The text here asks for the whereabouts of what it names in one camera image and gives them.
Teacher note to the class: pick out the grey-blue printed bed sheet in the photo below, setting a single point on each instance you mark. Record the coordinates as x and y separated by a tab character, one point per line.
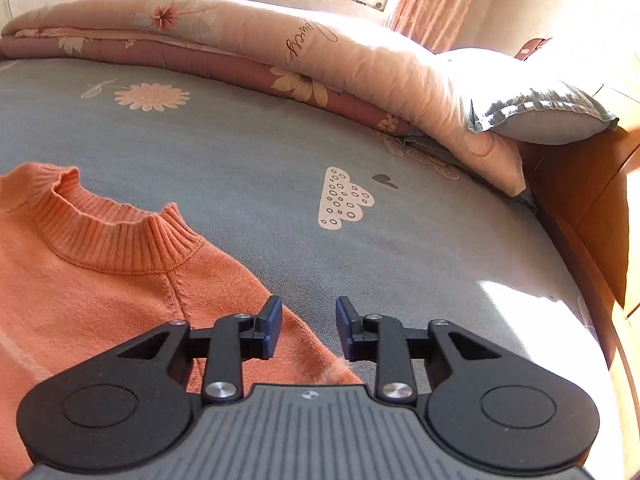
250	160

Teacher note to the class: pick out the grey-blue pillow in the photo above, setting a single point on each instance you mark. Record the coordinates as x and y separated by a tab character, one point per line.
540	105

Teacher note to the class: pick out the dark red object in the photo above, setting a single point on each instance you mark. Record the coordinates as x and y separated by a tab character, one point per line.
534	49

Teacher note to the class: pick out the pink floral folded quilt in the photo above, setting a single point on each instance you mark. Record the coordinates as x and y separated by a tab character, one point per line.
225	25

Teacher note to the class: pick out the wooden headboard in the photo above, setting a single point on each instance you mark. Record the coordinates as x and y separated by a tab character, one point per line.
575	185

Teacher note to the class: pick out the orange knit sweater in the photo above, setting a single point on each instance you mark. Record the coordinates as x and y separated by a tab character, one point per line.
100	300

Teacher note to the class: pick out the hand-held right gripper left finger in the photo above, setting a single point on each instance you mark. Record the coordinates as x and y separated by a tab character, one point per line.
274	325

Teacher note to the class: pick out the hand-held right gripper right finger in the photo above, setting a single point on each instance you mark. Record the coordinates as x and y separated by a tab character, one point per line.
345	327

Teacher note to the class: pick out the pink checked curtain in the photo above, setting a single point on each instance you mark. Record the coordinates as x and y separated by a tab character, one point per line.
435	5

